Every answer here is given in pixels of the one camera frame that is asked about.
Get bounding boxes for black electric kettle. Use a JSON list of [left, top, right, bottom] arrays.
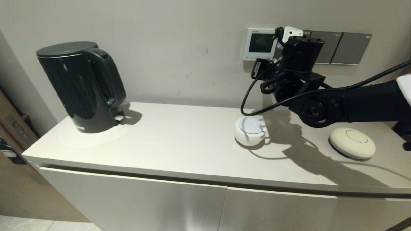
[[36, 41, 127, 134]]

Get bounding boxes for cream round disc device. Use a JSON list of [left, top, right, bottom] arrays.
[[328, 127, 376, 160]]

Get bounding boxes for dark blue door tag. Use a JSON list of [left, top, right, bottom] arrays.
[[0, 137, 26, 165]]

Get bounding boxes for wall thermostat with blue screen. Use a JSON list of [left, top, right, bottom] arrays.
[[243, 28, 279, 62]]

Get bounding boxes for grey single switch panel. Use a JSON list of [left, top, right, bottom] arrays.
[[310, 31, 343, 64], [331, 33, 373, 66]]

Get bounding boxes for white sideboard cabinet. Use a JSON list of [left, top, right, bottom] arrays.
[[21, 102, 411, 231]]

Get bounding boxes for metal door lock plate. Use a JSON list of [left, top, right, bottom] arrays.
[[4, 114, 31, 143]]

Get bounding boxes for long black camera cable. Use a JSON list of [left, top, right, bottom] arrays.
[[240, 27, 411, 116]]

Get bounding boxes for light wooden furniture panel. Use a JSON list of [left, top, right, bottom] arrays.
[[0, 90, 91, 223]]

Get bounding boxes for small white round speaker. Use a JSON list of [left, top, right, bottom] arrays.
[[234, 117, 267, 147]]

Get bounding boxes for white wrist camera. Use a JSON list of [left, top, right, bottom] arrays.
[[282, 26, 304, 44]]

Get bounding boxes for wide white cabinet door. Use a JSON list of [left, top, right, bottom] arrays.
[[40, 166, 228, 231]]

